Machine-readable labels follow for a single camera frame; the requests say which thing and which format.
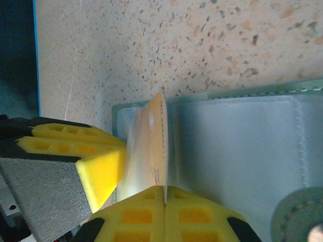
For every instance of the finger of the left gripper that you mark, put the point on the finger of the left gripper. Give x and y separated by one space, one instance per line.
63 129
50 184

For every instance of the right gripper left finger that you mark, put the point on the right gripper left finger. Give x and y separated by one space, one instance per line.
136 219

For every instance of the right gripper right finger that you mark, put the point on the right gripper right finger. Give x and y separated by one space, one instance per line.
196 221

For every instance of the green card holder wallet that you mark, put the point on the green card holder wallet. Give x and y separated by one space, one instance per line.
239 151

